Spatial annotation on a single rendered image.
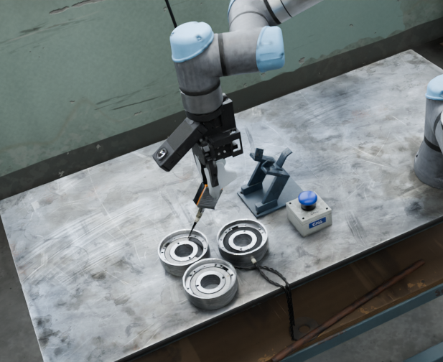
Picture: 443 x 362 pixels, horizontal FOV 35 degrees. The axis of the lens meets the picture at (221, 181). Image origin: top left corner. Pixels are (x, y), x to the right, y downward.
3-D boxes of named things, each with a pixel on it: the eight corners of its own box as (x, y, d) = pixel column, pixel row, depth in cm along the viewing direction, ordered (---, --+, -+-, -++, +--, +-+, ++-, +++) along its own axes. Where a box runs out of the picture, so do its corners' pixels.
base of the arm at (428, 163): (454, 140, 162) (457, 105, 156) (500, 174, 151) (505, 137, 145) (400, 162, 159) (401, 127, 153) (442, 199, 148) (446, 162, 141)
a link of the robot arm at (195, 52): (216, 36, 115) (165, 43, 116) (225, 93, 122) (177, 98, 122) (215, 15, 121) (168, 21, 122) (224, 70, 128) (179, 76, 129)
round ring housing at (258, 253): (212, 243, 147) (209, 228, 144) (257, 226, 149) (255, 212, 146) (230, 275, 139) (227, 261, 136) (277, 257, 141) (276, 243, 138)
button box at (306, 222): (303, 238, 144) (301, 220, 141) (287, 218, 150) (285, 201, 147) (337, 223, 146) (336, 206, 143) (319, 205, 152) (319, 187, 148)
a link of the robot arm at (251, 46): (278, 7, 124) (217, 16, 125) (283, 37, 115) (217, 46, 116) (281, 47, 129) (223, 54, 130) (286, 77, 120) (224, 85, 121)
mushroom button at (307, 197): (305, 222, 144) (304, 204, 141) (296, 211, 147) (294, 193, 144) (322, 215, 145) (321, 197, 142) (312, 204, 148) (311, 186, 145)
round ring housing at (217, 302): (212, 321, 131) (210, 307, 128) (175, 295, 137) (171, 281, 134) (250, 287, 136) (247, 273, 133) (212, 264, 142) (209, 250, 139)
